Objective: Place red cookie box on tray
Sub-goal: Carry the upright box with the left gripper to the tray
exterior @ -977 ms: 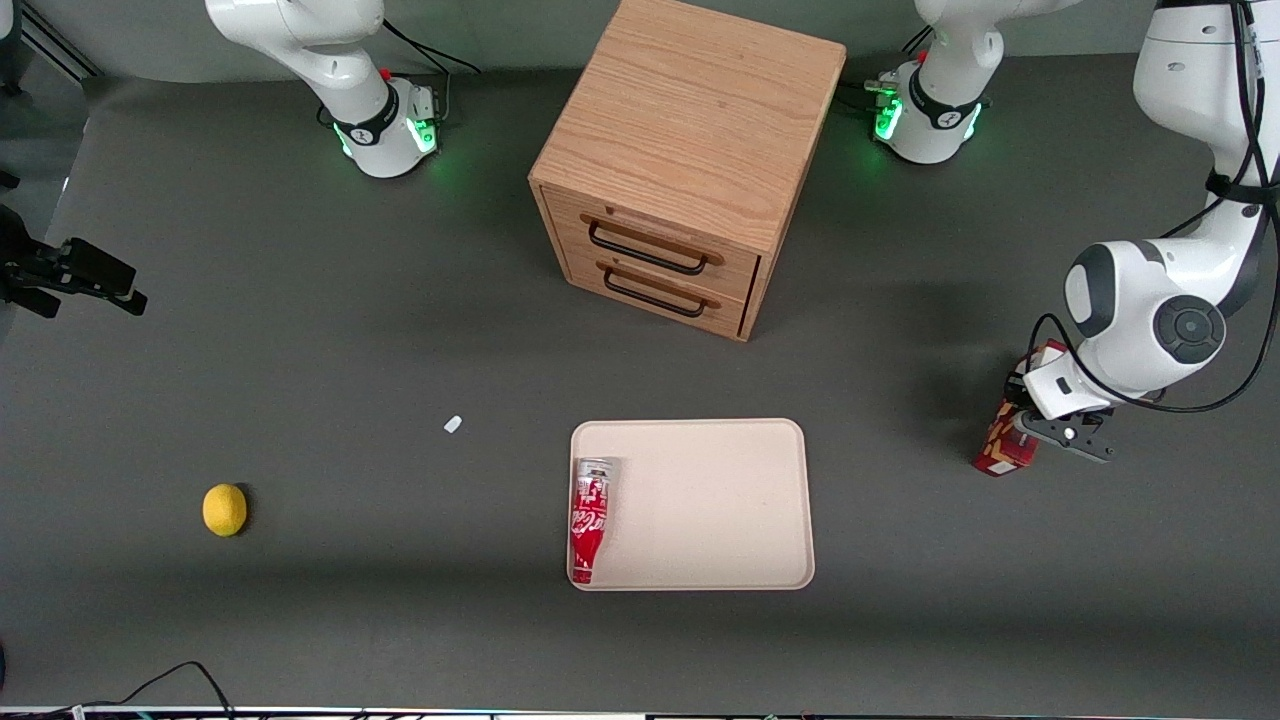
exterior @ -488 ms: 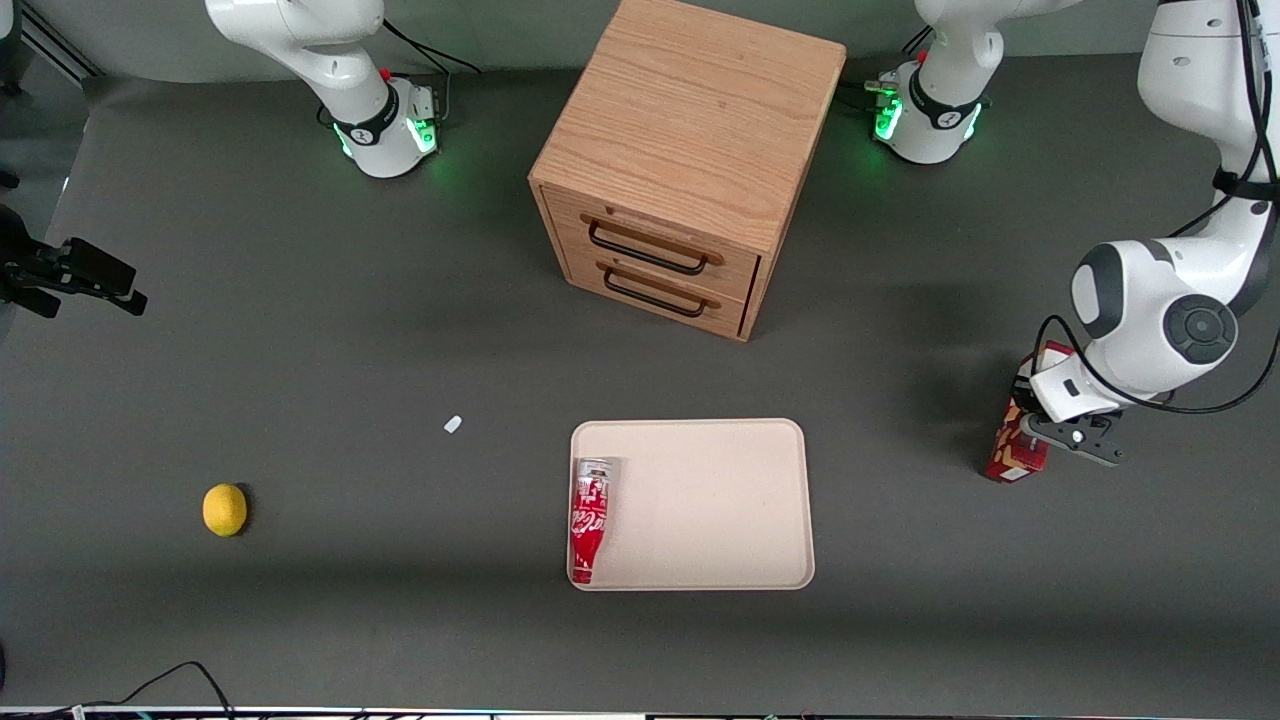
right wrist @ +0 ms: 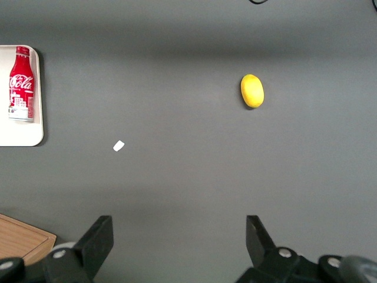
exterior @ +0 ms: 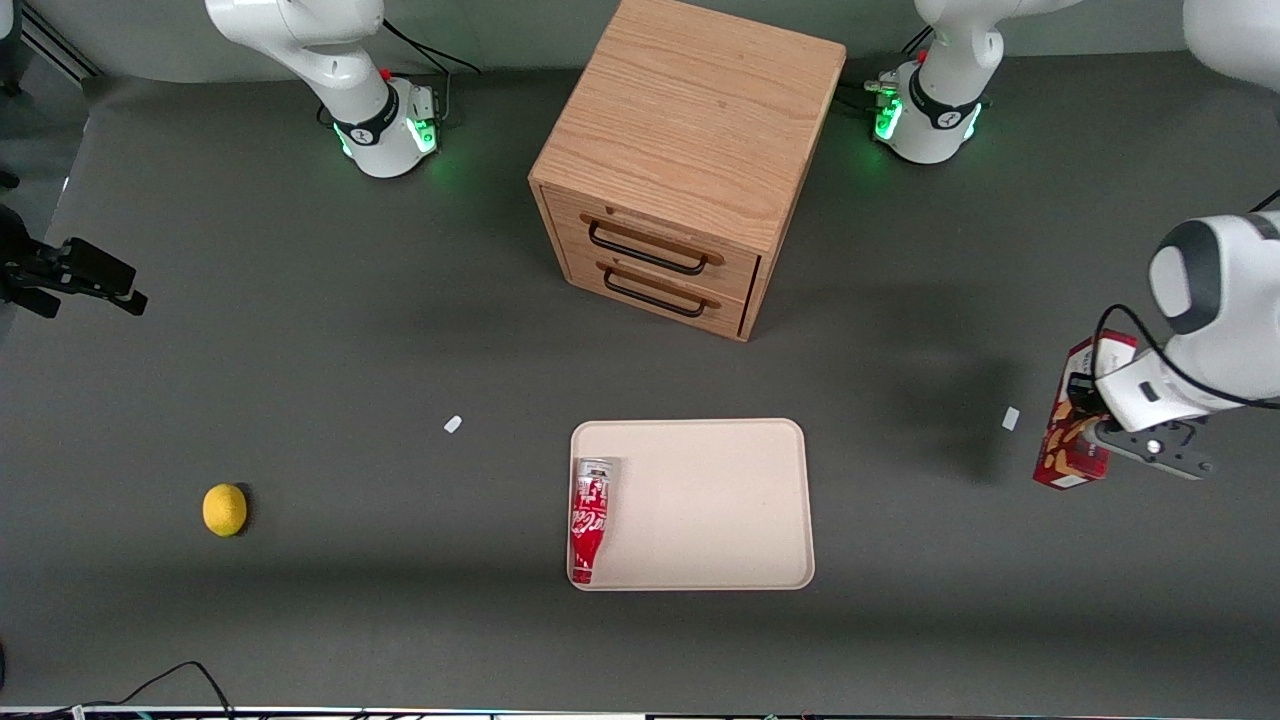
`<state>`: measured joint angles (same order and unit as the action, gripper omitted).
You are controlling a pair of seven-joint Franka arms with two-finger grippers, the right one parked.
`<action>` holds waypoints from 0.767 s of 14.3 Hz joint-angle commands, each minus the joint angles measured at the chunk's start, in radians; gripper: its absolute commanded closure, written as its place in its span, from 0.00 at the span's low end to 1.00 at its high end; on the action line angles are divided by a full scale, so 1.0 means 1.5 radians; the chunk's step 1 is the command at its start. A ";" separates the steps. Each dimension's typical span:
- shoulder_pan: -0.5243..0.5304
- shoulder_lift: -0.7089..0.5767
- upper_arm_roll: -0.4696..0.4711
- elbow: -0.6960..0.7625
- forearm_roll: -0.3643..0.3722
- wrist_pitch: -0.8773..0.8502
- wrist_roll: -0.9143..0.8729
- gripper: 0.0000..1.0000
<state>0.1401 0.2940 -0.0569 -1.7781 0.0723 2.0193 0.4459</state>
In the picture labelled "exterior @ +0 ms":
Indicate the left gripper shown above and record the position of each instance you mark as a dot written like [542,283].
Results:
[1081,392]

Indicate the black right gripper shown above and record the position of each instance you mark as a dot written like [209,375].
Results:
[40,268]

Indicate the red cookie box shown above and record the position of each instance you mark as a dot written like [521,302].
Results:
[1058,462]

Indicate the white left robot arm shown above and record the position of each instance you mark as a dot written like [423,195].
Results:
[1225,290]

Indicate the beige plastic tray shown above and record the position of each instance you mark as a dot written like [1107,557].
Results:
[710,500]

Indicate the yellow lemon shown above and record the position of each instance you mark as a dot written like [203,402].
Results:
[224,510]

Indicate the wooden drawer front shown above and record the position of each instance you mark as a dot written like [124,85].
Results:
[655,305]
[650,225]

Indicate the wooden drawer cabinet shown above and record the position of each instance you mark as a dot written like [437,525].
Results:
[690,110]

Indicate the red cola bottle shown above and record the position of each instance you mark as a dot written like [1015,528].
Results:
[589,520]

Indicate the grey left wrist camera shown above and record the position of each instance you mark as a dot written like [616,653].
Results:
[1155,447]

